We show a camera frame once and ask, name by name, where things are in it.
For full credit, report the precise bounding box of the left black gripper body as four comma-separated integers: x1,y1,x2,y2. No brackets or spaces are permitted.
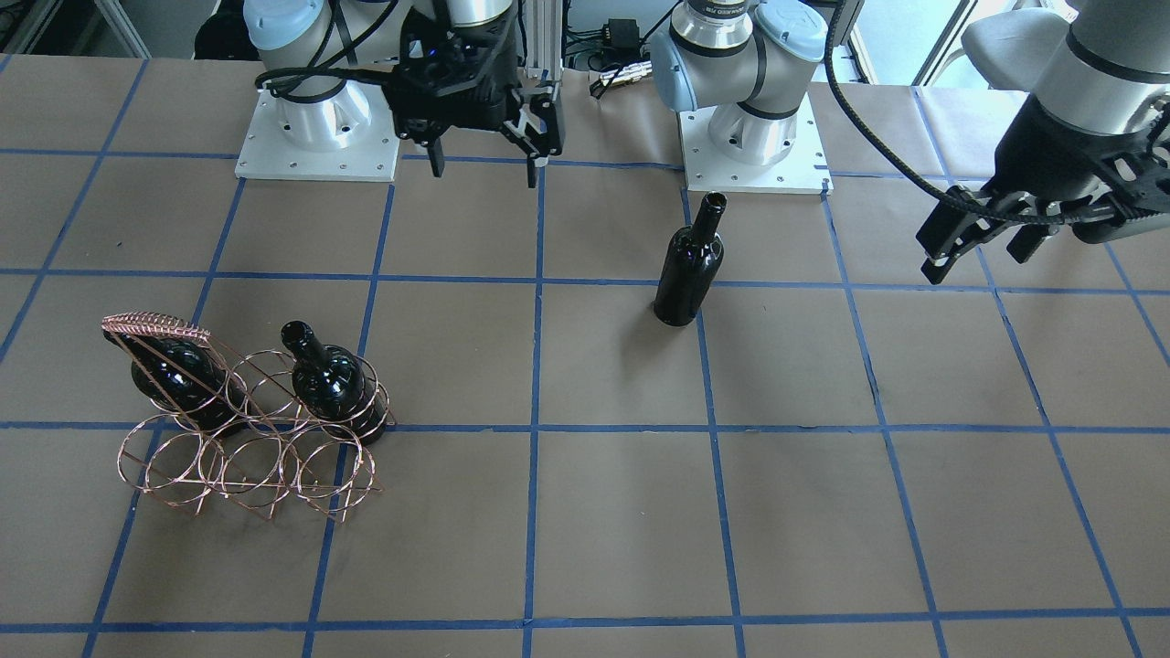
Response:
992,96,1166,244

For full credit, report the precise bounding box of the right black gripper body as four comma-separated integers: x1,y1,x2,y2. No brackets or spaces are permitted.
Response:
384,23,521,144

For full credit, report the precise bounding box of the dark wine bottle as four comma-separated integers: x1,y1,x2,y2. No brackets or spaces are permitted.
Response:
653,192,728,325

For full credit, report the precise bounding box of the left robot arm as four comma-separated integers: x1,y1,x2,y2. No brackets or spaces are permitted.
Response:
649,1,1166,285

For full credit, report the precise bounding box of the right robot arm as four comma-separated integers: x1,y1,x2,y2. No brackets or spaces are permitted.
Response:
235,1,567,186

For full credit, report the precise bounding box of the dark bottle in basket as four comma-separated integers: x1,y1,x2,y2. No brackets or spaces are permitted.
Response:
103,333,245,439
280,320,386,446

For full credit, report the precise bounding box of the grey office chair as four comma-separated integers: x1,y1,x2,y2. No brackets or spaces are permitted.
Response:
961,7,1075,92

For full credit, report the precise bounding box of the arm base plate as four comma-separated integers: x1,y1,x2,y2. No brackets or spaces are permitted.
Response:
234,80,399,183
677,92,835,196

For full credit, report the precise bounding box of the aluminium frame post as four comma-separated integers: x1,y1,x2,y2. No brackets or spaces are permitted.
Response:
521,0,567,82

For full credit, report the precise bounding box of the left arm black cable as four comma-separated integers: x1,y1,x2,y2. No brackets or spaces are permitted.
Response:
823,18,1170,228

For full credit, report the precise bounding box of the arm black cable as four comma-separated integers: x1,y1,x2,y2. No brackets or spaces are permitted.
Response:
254,0,408,103
823,18,1170,228

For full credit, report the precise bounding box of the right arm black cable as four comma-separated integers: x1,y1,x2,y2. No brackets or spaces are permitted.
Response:
254,0,408,103

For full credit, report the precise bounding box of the copper wire wine basket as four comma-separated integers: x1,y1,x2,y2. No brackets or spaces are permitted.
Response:
101,311,395,522

